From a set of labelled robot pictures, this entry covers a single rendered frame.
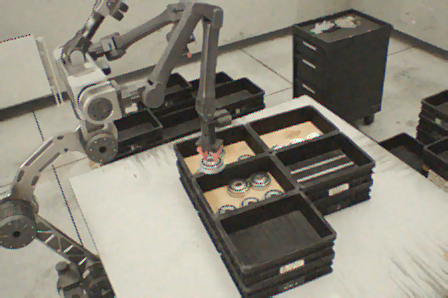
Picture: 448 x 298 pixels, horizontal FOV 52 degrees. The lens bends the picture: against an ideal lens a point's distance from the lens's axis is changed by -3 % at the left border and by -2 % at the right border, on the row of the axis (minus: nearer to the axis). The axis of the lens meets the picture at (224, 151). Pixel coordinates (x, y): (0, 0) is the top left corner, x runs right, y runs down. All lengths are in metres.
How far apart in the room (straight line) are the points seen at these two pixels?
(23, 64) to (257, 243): 3.36
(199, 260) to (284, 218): 0.41
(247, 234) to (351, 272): 0.46
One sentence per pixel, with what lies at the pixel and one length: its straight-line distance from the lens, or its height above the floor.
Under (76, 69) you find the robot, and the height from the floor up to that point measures 1.53.
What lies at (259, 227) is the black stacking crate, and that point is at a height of 0.83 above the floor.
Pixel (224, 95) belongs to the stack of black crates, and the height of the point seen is 0.50.
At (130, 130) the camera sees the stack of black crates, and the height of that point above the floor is 0.49.
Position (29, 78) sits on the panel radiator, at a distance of 4.87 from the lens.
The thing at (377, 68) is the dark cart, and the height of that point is 0.55.
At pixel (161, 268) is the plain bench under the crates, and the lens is 2.11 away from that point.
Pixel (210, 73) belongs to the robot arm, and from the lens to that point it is 1.85.
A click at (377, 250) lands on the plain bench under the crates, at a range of 2.16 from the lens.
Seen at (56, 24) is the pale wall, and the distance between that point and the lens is 4.85.
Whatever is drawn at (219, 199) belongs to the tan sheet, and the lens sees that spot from 2.18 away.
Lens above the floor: 2.27
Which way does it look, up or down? 36 degrees down
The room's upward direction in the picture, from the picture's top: 6 degrees counter-clockwise
